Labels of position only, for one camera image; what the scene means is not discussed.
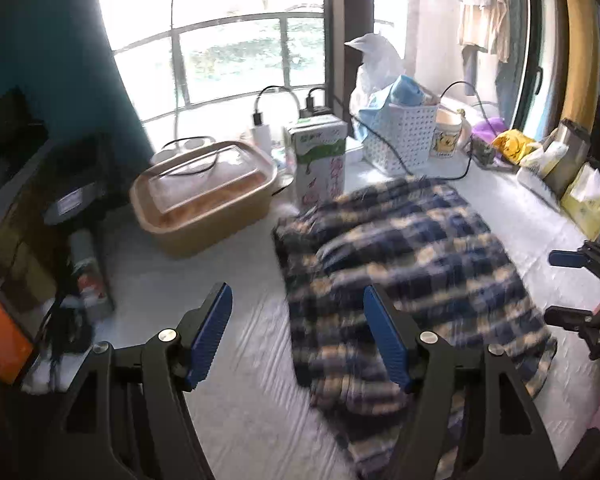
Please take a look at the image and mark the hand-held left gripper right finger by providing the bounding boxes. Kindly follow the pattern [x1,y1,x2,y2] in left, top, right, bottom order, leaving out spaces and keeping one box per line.
[363,285,561,480]

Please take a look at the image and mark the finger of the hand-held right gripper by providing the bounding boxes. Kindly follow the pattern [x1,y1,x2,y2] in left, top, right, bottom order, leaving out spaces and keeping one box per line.
[549,250,590,269]
[545,306,597,332]

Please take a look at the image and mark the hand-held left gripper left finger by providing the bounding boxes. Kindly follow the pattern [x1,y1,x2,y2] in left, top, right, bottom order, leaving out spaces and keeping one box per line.
[45,282,233,480]

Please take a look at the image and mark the blue beige plaid shirt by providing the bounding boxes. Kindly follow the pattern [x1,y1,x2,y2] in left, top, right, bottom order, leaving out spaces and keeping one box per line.
[271,176,558,480]

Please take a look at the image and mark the yellow tissue pack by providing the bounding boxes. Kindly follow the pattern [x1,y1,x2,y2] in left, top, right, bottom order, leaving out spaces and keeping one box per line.
[560,162,600,241]

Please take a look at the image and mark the pale yellow packet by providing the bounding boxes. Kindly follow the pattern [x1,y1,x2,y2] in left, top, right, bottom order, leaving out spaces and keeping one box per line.
[516,141,570,196]

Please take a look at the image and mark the metal tumbler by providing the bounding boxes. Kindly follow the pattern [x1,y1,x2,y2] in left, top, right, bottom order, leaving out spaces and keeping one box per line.
[545,119,593,196]

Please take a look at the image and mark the beige lidded container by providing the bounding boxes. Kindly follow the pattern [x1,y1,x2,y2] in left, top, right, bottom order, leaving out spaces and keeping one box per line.
[130,141,279,260]

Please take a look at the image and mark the yellow snack packet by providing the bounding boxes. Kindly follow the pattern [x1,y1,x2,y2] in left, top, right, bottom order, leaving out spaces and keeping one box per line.
[491,129,543,165]

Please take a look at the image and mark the grey spray can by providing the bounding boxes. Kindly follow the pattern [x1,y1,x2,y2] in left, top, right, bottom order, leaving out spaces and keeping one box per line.
[67,230,116,318]

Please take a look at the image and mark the grey power adapter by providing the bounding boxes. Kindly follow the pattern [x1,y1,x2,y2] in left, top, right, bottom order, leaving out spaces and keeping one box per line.
[472,140,497,167]

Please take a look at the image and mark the yellow cartoon mug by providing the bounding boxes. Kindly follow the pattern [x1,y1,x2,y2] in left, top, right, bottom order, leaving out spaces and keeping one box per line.
[428,109,468,159]

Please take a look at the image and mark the white and green carton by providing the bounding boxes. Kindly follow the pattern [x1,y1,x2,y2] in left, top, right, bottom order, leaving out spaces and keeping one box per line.
[283,114,348,211]

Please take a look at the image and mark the black device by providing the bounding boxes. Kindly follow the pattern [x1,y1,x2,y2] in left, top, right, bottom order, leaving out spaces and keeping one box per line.
[45,135,126,226]

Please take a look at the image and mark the white charger plug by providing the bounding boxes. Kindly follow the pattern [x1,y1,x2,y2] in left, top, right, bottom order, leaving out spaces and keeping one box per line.
[250,112,273,158]

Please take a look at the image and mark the white plastic basket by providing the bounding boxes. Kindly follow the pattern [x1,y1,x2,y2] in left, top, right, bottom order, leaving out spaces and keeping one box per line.
[360,104,440,177]

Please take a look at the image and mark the tablet with orange screen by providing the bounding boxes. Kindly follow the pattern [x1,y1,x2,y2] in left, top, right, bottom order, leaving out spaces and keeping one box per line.
[0,255,41,386]

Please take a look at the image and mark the cardboard box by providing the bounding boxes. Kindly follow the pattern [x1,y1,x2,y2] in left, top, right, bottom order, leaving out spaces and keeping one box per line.
[0,195,66,311]

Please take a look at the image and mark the light blue cloth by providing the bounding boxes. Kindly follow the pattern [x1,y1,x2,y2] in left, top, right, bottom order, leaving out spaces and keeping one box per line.
[357,75,431,143]

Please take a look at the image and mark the black charger plug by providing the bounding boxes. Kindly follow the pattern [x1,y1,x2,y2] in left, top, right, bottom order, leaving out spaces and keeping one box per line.
[300,87,333,117]

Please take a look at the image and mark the hanging clothes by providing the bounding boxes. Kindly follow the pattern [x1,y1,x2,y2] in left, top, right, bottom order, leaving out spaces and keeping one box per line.
[457,0,512,63]

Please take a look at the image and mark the white plastic bag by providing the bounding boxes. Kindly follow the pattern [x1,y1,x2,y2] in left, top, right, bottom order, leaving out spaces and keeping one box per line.
[344,33,406,111]

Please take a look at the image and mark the teal curtain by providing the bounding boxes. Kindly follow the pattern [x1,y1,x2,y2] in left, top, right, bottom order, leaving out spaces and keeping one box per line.
[0,0,153,161]

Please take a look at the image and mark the long black cable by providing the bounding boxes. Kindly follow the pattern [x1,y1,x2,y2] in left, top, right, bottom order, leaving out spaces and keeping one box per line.
[350,81,496,181]

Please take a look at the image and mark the black charger cable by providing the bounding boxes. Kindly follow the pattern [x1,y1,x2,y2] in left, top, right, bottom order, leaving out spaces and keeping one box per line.
[254,86,301,126]

